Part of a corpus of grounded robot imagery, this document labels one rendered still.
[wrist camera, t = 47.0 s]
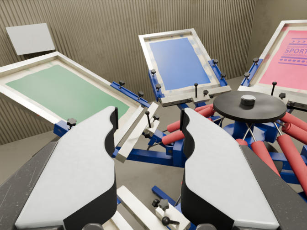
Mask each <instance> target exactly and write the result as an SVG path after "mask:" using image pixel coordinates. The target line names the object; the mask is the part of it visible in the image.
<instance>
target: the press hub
mask: <svg viewBox="0 0 307 230"><path fill-rule="evenodd" d="M213 108H214V110H215V111H216V112H217V113H219V114H220V115H222V116H224V117H226V118H228V119H231V120H234V121H235V122H234V123H232V124H229V125H227V126H225V127H224V128H223V129H224V130H225V131H226V132H227V133H228V134H229V135H230V136H231V137H232V138H233V139H234V140H236V139H243V137H244V135H245V133H246V131H247V129H248V127H247V125H246V123H248V125H250V123H252V126H251V127H250V129H251V131H252V133H253V135H254V137H255V139H256V141H263V143H264V145H265V147H266V149H267V151H268V152H275V153H278V151H277V150H276V149H275V148H274V147H273V146H272V145H271V144H269V143H267V142H266V141H265V135H264V133H263V132H262V131H261V130H260V129H259V128H257V127H255V126H254V124H260V123H269V122H273V121H277V120H279V119H281V118H283V117H284V116H285V114H286V111H287V106H286V105H285V103H284V102H283V101H281V100H280V99H278V98H276V97H274V96H272V95H269V94H264V93H260V92H254V91H232V92H227V93H223V94H221V95H219V96H217V97H216V98H215V99H214V101H213ZM244 140H245V141H246V142H247V144H248V147H249V148H250V149H251V150H252V148H251V146H250V145H251V143H253V142H254V140H253V138H252V136H251V134H250V131H248V133H247V135H246V137H245V139H244ZM273 163H274V165H275V167H276V169H277V171H278V173H279V174H280V173H281V171H282V167H283V161H276V160H273Z"/></svg>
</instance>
